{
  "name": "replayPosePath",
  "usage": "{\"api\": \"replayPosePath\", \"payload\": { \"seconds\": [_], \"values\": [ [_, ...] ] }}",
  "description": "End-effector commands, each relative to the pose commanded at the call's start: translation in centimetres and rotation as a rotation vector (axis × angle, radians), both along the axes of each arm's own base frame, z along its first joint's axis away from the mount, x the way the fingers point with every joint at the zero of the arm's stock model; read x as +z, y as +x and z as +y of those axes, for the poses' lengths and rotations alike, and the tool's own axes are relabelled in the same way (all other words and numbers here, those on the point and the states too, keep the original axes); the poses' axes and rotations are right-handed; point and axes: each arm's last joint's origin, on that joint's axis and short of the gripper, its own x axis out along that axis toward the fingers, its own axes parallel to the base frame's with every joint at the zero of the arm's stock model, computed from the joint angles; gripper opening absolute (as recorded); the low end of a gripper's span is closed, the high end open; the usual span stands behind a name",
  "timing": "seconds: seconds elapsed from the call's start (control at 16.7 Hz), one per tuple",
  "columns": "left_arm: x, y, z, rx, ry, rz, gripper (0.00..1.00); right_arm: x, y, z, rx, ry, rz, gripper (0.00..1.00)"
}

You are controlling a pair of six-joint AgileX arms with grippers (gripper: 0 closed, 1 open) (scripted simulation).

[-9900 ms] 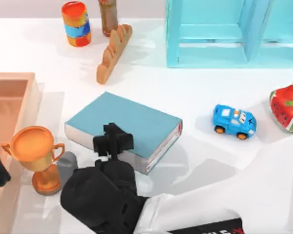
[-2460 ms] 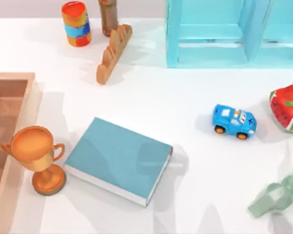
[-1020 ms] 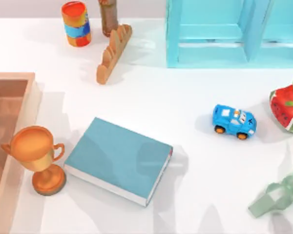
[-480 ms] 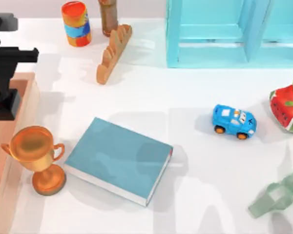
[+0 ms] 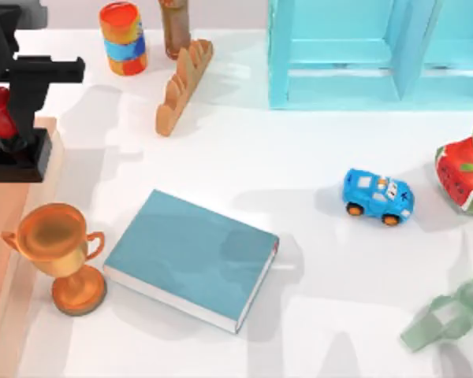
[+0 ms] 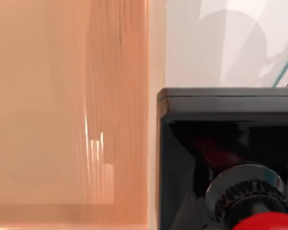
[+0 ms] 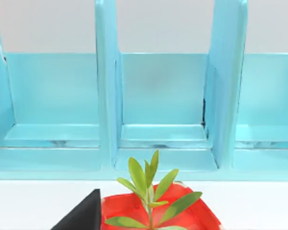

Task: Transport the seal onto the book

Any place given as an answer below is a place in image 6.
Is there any red object with black collar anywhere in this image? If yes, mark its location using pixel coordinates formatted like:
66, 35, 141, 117
205, 163, 288, 230

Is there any wooden cupboard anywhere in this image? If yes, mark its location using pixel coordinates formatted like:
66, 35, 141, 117
0, 0, 168, 230

